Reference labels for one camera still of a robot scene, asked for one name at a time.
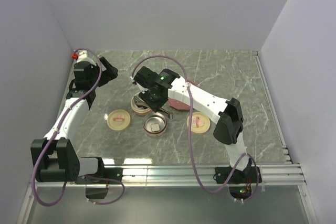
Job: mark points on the cream lunch box container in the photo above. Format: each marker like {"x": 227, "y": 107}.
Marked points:
{"x": 138, "y": 109}

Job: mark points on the left cream lid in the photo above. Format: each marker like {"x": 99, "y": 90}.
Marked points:
{"x": 119, "y": 120}

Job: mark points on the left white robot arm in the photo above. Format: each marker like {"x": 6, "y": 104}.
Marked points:
{"x": 53, "y": 156}

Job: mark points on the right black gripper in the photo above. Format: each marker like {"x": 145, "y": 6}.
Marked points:
{"x": 155, "y": 106}

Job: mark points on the steel lunch box container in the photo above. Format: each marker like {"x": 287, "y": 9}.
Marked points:
{"x": 154, "y": 118}

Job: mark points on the pink polka dot plate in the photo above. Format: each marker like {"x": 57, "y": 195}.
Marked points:
{"x": 177, "y": 104}

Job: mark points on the aluminium rail frame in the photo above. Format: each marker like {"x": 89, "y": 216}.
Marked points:
{"x": 158, "y": 182}

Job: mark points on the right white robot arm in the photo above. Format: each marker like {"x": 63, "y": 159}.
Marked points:
{"x": 228, "y": 117}

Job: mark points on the cream lid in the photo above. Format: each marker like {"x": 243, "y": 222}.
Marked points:
{"x": 119, "y": 120}
{"x": 200, "y": 123}

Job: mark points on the sushi roll red centre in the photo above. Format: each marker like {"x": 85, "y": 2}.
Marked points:
{"x": 155, "y": 127}

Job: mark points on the metal tongs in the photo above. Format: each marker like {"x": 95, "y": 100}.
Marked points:
{"x": 139, "y": 102}

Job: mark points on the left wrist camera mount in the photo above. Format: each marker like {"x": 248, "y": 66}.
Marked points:
{"x": 82, "y": 55}

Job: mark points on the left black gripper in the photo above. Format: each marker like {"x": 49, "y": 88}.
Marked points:
{"x": 109, "y": 74}

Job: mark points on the right cream lid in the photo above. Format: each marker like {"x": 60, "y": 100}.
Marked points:
{"x": 200, "y": 123}

